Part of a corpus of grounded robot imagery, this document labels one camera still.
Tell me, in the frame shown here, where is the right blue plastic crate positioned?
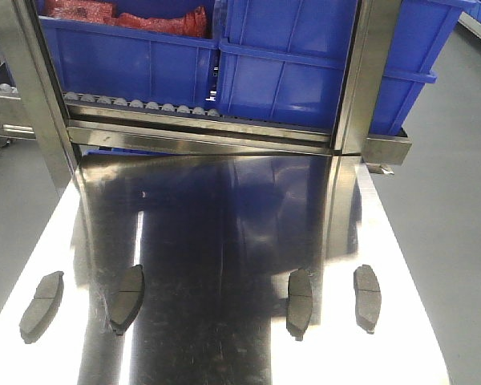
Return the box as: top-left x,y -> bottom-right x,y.
216,1 -> 474,136

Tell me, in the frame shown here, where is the left blue plastic crate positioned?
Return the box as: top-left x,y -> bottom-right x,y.
36,1 -> 219,108

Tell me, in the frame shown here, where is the blue plastic crate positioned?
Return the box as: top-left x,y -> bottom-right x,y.
216,1 -> 474,136
36,1 -> 219,108

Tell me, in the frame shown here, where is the grey brake pad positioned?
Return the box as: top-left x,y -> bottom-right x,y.
108,265 -> 145,335
286,269 -> 313,341
18,270 -> 64,344
354,264 -> 382,334

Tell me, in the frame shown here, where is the grey roller track strip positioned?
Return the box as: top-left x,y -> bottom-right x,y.
63,91 -> 221,117

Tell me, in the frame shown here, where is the stainless steel rack frame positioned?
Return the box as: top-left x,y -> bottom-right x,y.
0,1 -> 411,190

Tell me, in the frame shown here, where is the red mesh bag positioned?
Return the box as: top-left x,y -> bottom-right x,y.
43,1 -> 207,38

